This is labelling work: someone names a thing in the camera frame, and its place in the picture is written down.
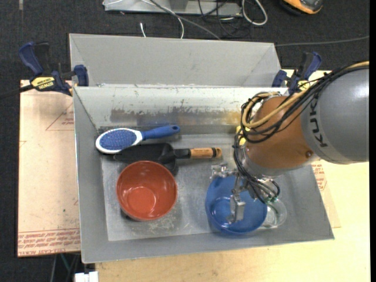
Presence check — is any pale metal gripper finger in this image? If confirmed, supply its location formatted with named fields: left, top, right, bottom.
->
left=210, top=163, right=236, bottom=180
left=226, top=199, right=247, bottom=225

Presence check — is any blue bowl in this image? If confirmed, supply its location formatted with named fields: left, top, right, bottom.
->
left=204, top=173, right=269, bottom=236

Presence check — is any clear glass cup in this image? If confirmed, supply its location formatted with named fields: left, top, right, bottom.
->
left=260, top=197, right=288, bottom=229

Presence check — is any red bowl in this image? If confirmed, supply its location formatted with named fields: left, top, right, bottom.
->
left=115, top=160, right=179, bottom=223

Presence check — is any grey metal bin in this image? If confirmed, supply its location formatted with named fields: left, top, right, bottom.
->
left=69, top=33, right=335, bottom=264

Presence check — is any blue and white hairbrush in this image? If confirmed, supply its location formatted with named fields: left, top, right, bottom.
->
left=95, top=125, right=181, bottom=155

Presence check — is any brown cardboard board red print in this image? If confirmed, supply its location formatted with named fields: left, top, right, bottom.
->
left=17, top=79, right=342, bottom=259

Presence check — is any black trowel with wooden handle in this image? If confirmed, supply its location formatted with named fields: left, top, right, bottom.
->
left=112, top=142, right=223, bottom=176

